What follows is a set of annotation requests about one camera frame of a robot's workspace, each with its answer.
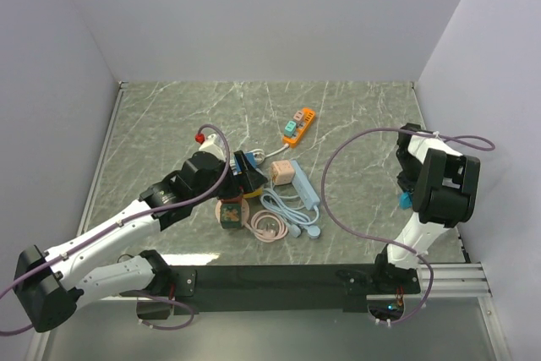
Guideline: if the light blue strip cable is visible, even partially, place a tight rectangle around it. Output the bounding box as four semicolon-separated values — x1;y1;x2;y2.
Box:
260;189;322;240

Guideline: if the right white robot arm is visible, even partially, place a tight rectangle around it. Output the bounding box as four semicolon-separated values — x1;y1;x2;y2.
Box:
370;123;481;293

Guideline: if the white power cable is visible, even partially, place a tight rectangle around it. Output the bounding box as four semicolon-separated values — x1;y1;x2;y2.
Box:
243;145;291;166

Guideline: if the red-brown cube socket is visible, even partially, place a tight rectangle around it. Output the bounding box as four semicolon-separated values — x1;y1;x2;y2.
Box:
220;194;243;205

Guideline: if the peach cube socket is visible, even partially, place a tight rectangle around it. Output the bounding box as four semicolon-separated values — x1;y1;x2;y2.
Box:
270;160;295;186

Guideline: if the yellow cube socket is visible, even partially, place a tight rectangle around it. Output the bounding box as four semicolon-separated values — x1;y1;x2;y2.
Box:
243;187;264;200

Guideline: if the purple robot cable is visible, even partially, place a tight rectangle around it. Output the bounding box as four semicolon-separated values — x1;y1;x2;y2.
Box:
0;123;232;334
320;125;496;328

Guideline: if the teal plug adapter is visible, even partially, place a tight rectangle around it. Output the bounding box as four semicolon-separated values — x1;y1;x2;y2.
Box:
284;120;298;137

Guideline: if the pink round socket base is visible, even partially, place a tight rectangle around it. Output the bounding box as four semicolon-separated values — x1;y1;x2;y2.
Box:
215;200;254;227

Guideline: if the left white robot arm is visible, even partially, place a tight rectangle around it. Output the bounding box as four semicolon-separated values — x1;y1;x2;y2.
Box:
13;150;268;332

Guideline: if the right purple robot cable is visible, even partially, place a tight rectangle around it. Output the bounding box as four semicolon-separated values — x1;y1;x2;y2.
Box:
320;125;496;328

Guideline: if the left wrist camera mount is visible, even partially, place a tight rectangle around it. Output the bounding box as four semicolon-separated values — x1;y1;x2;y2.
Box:
193;133;227;161

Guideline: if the dark green cube socket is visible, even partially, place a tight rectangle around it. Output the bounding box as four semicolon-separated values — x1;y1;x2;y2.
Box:
219;202;249;231

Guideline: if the bright blue plug adapter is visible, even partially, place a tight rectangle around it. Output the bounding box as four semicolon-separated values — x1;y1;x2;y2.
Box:
398;192;413;210

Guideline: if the pink plug adapter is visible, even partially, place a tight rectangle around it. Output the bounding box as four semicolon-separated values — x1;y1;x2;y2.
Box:
292;110;304;124

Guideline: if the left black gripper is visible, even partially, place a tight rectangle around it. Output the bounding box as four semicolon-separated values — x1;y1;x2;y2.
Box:
193;150;267;205

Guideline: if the light blue power strip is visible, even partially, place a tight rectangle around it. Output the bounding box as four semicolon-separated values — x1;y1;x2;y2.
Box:
290;160;320;211

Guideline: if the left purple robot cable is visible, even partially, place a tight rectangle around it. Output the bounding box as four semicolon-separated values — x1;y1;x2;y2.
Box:
0;123;232;334

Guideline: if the black base beam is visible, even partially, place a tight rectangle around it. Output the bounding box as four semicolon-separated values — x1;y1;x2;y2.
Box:
143;264;421;313

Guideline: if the orange power strip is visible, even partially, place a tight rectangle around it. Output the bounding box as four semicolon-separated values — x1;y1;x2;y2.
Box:
282;107;316;148

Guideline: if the blue cube socket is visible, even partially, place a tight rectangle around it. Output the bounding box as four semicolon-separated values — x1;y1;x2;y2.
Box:
245;152;259;168

